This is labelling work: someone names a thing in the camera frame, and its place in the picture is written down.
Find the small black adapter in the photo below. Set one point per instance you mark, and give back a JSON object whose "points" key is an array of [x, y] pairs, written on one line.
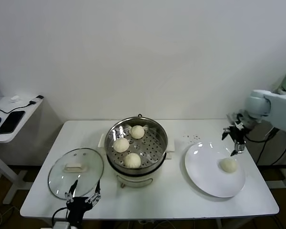
{"points": [[39, 96]]}

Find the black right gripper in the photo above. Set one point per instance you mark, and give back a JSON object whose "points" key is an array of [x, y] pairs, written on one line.
{"points": [[237, 134]]}

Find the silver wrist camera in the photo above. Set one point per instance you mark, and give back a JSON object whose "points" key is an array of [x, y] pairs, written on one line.
{"points": [[61, 224], [234, 118]]}

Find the black smartphone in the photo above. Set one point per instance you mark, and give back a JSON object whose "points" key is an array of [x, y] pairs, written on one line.
{"points": [[10, 122]]}

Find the white side table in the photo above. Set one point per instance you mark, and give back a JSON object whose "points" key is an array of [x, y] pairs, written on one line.
{"points": [[31, 110]]}

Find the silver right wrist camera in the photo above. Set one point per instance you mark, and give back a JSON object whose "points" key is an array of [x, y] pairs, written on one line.
{"points": [[234, 118]]}

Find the white electric cooker base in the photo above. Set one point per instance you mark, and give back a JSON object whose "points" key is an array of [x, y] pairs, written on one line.
{"points": [[133, 179]]}

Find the white steamed baozi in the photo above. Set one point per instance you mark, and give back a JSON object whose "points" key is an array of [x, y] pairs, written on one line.
{"points": [[228, 165], [121, 144], [132, 160], [137, 132]]}

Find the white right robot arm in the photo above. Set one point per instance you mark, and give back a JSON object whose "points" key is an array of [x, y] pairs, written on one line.
{"points": [[276, 112]]}

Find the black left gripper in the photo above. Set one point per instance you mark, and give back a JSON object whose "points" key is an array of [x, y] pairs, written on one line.
{"points": [[78, 204]]}

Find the perforated steel steamer basket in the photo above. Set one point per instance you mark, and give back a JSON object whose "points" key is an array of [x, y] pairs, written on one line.
{"points": [[152, 143]]}

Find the white round plate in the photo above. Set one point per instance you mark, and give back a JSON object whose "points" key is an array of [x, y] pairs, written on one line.
{"points": [[200, 176]]}

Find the round glass pot lid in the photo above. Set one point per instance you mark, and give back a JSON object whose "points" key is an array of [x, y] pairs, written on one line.
{"points": [[85, 162]]}

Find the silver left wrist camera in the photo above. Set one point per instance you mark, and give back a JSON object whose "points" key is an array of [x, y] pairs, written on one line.
{"points": [[61, 224]]}

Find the small white case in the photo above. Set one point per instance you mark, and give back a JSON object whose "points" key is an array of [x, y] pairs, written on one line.
{"points": [[14, 98]]}

